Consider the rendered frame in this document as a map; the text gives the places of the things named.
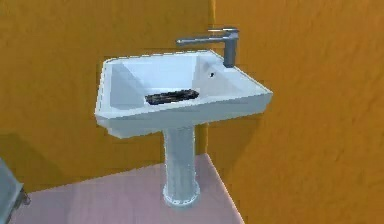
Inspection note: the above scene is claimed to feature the dark flat tray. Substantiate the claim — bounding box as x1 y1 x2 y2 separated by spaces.
144 88 200 106

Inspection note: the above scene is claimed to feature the grey metal faucet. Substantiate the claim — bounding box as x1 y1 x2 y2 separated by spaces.
175 27 240 69

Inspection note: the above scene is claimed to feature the white pedestal sink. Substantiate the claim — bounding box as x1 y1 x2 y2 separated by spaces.
94 49 274 209

